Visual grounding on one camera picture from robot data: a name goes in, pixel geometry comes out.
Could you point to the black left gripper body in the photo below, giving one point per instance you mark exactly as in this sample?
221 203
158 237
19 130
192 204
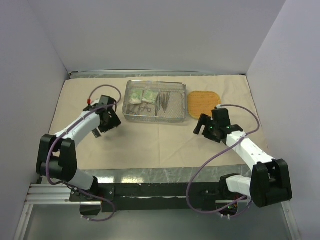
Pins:
113 122

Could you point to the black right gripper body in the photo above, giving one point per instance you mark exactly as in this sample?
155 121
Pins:
211 133

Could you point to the orange woven bamboo tray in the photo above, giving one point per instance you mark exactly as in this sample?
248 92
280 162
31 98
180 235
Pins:
202 102

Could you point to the beige cloth wrap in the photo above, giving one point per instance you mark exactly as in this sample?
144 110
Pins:
135 145

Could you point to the steel mesh instrument tray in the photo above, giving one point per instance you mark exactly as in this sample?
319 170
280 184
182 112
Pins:
177 108

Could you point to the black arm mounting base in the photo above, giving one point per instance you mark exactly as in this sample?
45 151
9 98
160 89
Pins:
151 196

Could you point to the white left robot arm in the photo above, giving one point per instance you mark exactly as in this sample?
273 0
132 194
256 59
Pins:
57 156

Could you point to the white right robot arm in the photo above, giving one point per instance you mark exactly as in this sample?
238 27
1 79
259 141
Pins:
269 182

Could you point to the steel surgical scissors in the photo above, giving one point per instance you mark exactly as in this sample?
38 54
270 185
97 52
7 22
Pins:
131 110

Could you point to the left gauze packet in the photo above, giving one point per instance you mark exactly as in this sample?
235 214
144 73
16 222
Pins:
135 96

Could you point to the gauze packet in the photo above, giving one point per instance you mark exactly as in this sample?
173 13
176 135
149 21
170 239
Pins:
149 96
135 96

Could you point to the steel tweezers bundle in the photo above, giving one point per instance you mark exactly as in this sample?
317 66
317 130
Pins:
162 101

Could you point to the right gauze packet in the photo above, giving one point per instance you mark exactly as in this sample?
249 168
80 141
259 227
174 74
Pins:
149 96

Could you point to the aluminium front frame rail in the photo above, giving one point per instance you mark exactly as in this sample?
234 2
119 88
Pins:
46 194

